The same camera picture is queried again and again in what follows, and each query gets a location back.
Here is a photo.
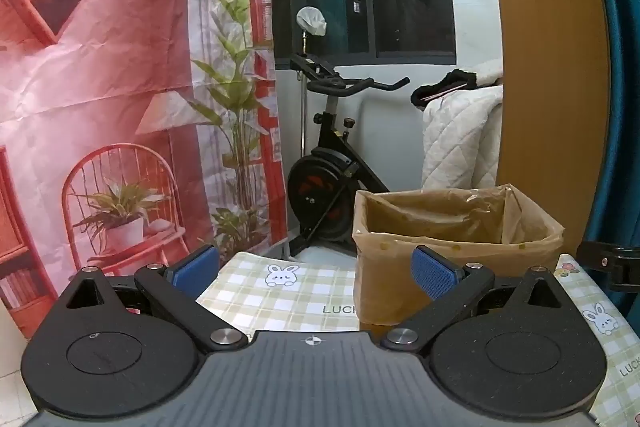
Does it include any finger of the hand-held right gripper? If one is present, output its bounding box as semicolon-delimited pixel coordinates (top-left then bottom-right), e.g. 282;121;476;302
576;239;640;293

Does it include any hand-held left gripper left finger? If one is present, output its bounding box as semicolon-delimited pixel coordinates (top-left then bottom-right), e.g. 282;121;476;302
52;245;249;354

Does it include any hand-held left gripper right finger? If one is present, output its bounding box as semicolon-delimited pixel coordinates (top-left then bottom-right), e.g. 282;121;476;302
381;245;586;353

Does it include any brown cardboard box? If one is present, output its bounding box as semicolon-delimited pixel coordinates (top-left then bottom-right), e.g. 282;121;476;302
352;183;566;325

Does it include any white quilted blanket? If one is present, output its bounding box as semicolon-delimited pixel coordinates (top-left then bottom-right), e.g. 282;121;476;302
421;84;504;194

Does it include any black exercise bike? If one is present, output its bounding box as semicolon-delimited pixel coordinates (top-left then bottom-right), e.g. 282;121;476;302
286;53;411;258

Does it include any teal curtain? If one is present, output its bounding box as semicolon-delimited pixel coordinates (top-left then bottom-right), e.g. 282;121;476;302
575;0;640;249

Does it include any black garment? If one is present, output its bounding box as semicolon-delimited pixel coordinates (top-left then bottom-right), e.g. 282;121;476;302
411;69;482;108

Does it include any white fluffy blanket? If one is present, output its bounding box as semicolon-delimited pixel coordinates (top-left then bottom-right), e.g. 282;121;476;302
470;57;504;90

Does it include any wooden board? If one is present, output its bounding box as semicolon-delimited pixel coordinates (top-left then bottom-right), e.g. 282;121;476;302
479;0;615;230

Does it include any red printed backdrop cloth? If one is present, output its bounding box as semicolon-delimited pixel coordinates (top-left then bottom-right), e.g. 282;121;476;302
0;0;290;340

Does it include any white cap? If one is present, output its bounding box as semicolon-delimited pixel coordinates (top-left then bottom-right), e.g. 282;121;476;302
296;6;328;36

